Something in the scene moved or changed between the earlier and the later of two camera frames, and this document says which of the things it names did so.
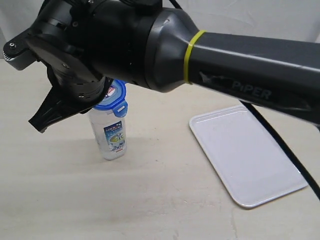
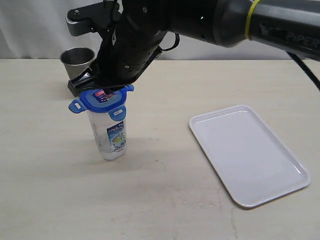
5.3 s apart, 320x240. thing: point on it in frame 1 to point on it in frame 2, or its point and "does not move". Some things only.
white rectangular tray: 251,169 does not move
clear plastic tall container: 110,132 does not move
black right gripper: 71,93 to 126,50
